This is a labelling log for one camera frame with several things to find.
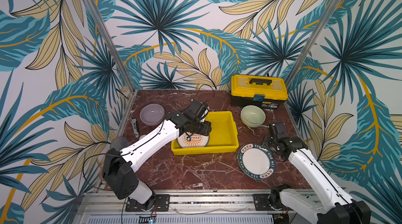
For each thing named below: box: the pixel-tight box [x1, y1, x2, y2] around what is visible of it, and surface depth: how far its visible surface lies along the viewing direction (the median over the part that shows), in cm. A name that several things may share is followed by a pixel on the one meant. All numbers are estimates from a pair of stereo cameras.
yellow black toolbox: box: [230, 74, 289, 109], surface depth 102 cm
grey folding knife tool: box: [130, 118, 140, 138], surface depth 102 cm
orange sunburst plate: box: [176, 131, 210, 149], surface depth 94 cm
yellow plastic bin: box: [170, 110, 240, 156], surface depth 93 cm
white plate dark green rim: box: [237, 142, 276, 182], surface depth 87 cm
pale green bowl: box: [240, 104, 266, 128], surface depth 104 cm
